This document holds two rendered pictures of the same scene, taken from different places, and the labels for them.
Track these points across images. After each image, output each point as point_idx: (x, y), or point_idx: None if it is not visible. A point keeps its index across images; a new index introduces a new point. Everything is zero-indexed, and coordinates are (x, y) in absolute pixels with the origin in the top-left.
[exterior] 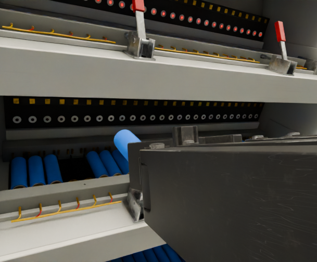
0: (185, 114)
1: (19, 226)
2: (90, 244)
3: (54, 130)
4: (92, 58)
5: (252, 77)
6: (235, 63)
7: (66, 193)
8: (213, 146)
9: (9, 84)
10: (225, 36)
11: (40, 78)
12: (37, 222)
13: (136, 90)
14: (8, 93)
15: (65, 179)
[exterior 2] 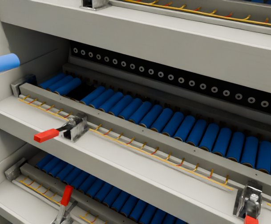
0: (211, 85)
1: (22, 104)
2: (33, 131)
3: (93, 63)
4: (48, 5)
5: (214, 43)
6: (232, 25)
7: (47, 98)
8: None
9: (16, 18)
10: None
11: (27, 17)
12: (30, 107)
13: (80, 35)
14: (17, 24)
15: (71, 95)
